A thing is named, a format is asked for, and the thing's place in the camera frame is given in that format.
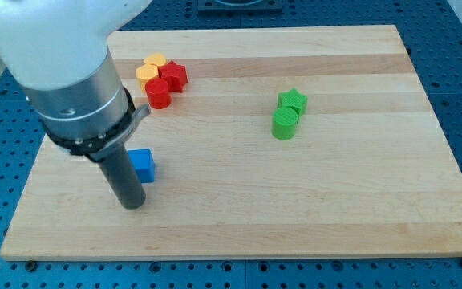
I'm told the red cylinder block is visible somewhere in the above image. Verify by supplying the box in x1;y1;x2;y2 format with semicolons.
144;78;172;109

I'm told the yellow heart block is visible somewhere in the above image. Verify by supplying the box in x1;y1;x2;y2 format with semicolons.
143;52;168;67

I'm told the blue cube block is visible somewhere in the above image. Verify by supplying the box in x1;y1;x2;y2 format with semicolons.
128;149;156;183

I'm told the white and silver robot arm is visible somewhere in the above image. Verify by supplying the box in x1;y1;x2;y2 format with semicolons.
0;0;150;156

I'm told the light wooden board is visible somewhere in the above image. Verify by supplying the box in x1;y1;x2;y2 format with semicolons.
0;25;462;261

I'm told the green cylinder block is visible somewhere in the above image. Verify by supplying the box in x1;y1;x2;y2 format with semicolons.
271;107;298;140

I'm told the red star block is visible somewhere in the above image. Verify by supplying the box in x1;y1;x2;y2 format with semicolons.
159;60;188;92

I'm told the yellow hexagon block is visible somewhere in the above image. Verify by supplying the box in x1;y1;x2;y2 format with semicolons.
136;64;159;92

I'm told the green star block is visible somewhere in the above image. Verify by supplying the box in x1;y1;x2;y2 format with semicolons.
277;88;308;117

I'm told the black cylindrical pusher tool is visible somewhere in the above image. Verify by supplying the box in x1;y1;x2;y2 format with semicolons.
98;146;146;210

